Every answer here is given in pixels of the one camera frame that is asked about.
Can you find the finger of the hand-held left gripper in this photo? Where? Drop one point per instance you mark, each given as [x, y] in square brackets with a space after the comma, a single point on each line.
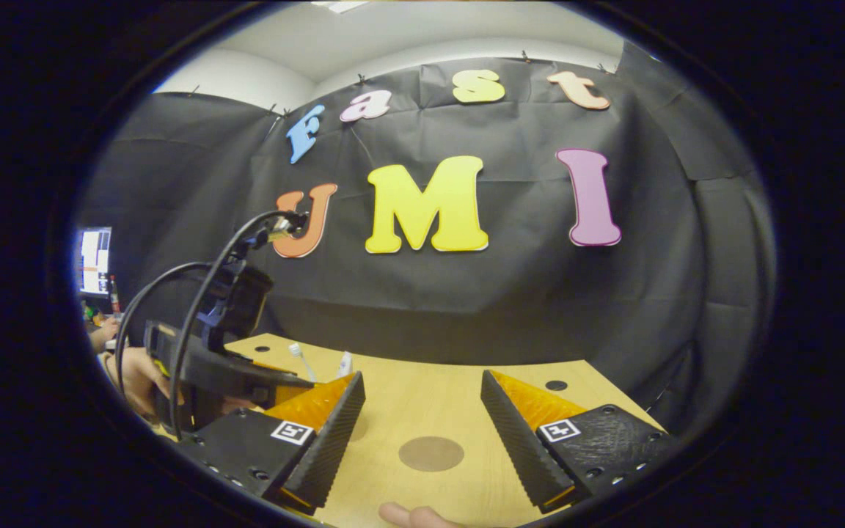
[261, 374]

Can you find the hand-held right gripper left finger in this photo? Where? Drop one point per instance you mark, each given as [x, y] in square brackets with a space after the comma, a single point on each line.
[331, 444]

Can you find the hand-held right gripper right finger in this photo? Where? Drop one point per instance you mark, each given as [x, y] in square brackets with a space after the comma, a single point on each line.
[518, 447]

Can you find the white toothbrush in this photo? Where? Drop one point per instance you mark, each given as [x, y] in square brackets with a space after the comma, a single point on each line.
[294, 349]

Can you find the white toothpaste tube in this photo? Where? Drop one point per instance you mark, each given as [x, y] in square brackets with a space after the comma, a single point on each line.
[345, 365]

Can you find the round brown coaster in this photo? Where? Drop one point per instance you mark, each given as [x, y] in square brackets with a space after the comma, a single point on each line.
[431, 453]

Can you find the wooden desktop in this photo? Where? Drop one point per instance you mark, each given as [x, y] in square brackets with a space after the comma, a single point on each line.
[422, 389]

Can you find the dark red bottle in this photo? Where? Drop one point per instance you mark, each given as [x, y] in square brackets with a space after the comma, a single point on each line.
[114, 295]

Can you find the black backdrop cloth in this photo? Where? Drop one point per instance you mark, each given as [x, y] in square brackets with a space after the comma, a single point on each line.
[503, 308]

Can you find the computer monitor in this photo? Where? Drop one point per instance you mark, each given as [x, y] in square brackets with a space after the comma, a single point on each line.
[94, 258]

